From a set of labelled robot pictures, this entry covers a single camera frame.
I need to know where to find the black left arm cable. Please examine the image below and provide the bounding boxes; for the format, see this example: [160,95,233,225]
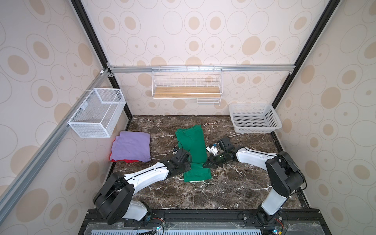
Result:
[95,140,184,218]

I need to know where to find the wooden shelf board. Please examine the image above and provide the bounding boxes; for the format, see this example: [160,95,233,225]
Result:
[153,87,222,99]

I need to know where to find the green t-shirt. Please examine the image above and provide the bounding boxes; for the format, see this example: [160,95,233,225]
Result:
[175,125,212,182]

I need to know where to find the folded purple t-shirt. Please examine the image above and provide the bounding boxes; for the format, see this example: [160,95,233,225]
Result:
[109,131,151,163]

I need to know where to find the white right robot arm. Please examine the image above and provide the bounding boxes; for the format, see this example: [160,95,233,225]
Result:
[203,138,306,225]

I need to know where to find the aluminium left wall rail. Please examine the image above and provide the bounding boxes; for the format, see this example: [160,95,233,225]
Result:
[1,69,111,223]

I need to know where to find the white plastic laundry basket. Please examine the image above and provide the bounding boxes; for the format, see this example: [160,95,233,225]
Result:
[229,103,282,133]

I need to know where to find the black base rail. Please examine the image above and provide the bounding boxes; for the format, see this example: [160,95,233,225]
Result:
[79,209,331,235]

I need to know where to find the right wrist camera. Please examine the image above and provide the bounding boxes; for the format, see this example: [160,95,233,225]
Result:
[206,144,221,156]

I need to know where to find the black right corner post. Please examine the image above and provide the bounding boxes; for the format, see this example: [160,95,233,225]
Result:
[272,0,341,109]

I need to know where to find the white wire wall shelf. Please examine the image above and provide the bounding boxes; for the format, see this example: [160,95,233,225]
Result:
[151,70,223,104]

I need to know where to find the black corner post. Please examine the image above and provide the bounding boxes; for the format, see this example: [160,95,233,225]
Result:
[70,0,133,120]
[272,0,341,109]

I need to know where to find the horizontal aluminium back rail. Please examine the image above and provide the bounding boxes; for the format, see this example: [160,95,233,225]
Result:
[109,64,295,73]

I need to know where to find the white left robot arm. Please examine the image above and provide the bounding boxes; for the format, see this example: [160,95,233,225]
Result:
[93,148,192,225]

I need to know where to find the white wire mesh basket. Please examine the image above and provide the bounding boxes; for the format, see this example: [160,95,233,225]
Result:
[68,88,126,138]

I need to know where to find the folded red t-shirt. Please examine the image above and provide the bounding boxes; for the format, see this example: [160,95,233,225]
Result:
[109,137,141,163]

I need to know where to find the black left corner post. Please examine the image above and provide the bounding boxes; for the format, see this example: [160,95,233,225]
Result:
[70,0,133,120]

